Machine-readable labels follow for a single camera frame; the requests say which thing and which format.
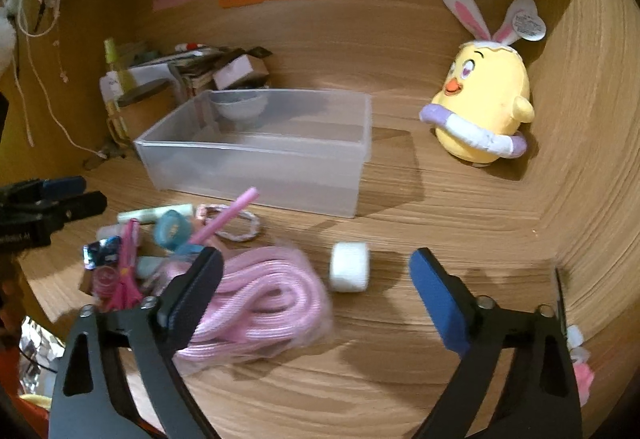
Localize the pink comb stick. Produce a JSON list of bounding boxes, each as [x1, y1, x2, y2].
[[189, 188, 259, 245]]

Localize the yellow chick plush toy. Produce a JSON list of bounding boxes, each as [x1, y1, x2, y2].
[[420, 0, 547, 167]]

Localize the small white bowl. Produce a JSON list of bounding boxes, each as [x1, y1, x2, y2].
[[209, 90, 268, 121]]

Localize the pink round container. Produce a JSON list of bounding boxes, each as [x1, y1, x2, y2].
[[92, 266, 119, 300]]

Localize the teal tape roll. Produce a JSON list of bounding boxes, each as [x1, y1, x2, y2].
[[153, 209, 192, 251]]

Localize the small pink cardboard box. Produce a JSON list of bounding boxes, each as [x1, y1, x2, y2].
[[213, 54, 269, 90]]

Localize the red white marker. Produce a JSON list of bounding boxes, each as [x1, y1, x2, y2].
[[175, 42, 207, 52]]

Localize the stack of papers books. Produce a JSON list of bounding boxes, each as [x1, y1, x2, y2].
[[98, 45, 237, 105]]

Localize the blue snack packet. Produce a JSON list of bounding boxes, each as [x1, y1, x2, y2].
[[82, 237, 122, 271]]

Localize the white tape roll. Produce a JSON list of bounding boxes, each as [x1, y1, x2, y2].
[[329, 242, 370, 293]]

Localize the clear plastic storage box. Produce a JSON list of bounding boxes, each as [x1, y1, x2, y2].
[[134, 89, 372, 218]]

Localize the pink scissors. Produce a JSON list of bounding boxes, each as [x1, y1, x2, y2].
[[104, 219, 142, 312]]

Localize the pink rope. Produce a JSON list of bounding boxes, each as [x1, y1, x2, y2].
[[158, 245, 334, 370]]

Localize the pale green white tube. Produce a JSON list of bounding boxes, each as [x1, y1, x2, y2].
[[116, 204, 194, 225]]

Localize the green spray bottle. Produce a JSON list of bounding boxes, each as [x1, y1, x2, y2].
[[104, 38, 134, 144]]

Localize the pink white beaded bracelet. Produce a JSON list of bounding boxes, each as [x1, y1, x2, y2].
[[195, 202, 263, 243]]

